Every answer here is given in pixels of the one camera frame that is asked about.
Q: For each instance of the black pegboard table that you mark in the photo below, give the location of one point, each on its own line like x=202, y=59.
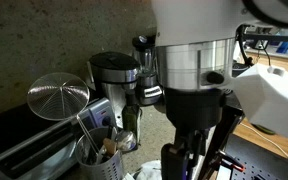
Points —
x=267, y=163

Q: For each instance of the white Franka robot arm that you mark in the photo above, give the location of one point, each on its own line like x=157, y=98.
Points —
x=190, y=20

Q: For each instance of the white cloth with dark stripe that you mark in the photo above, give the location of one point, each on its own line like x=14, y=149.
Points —
x=150, y=170

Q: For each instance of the silver toaster oven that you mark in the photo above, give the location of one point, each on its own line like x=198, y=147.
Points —
x=34, y=153

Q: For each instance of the shiny metal ladle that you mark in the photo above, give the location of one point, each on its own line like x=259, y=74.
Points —
x=125, y=140

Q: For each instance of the perforated steel utensil holder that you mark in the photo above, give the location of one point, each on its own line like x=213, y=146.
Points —
x=100, y=168

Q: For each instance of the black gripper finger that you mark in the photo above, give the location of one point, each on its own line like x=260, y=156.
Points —
x=194, y=150
x=174, y=166

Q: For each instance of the steel and black coffee maker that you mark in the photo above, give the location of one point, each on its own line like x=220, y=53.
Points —
x=114, y=71

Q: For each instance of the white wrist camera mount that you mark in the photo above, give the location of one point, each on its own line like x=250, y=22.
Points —
x=270, y=100

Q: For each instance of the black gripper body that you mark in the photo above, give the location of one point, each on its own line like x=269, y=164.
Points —
x=194, y=106

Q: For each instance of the dark olive oil bottle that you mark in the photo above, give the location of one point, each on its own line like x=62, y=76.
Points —
x=131, y=120

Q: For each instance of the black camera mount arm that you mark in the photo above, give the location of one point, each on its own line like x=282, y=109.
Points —
x=274, y=37

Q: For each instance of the red and black clamp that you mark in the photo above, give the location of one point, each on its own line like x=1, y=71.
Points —
x=232, y=163

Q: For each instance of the black blender with glass jar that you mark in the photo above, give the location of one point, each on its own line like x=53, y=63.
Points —
x=147, y=66

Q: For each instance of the wooden spoon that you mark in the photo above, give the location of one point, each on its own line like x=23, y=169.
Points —
x=109, y=146

